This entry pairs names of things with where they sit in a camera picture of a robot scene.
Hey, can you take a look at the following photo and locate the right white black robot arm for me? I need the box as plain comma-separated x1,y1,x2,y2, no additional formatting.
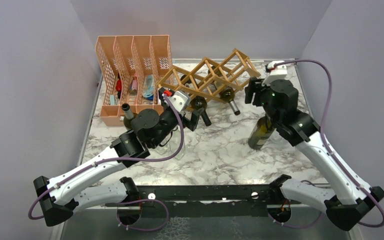
245,77,384,231

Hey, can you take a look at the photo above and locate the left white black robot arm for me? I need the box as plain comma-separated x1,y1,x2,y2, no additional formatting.
28,107,204,227

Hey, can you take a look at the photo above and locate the standing white wine bottle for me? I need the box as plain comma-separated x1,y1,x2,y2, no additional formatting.
121,103,138,130

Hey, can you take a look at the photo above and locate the wooden wine rack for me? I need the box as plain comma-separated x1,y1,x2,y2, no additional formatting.
156,48,261,103

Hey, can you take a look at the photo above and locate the blue item in organizer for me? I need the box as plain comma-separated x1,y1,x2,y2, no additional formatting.
142,74,155,101

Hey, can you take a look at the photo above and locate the pink item in organizer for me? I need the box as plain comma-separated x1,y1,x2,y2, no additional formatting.
129,74,138,95

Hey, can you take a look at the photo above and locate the red item in organizer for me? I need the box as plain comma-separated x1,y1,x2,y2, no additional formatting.
115,73,123,100

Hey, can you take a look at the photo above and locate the light blue tube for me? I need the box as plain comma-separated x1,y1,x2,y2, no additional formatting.
109,95,117,106

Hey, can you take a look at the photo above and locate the orange plastic file organizer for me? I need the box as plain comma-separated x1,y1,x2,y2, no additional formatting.
95,35,173,127

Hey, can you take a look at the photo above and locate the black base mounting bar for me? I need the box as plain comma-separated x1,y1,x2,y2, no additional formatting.
105,184,302,220

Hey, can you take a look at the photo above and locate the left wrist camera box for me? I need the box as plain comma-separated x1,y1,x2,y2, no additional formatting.
158,87,191,113

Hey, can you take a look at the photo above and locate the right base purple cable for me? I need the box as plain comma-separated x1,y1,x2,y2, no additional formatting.
267,178,323,230

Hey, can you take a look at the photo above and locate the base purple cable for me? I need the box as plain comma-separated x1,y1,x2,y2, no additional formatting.
267,178,323,230
116,197,171,232

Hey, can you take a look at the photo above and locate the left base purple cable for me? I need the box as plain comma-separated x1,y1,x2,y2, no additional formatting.
116,197,171,232

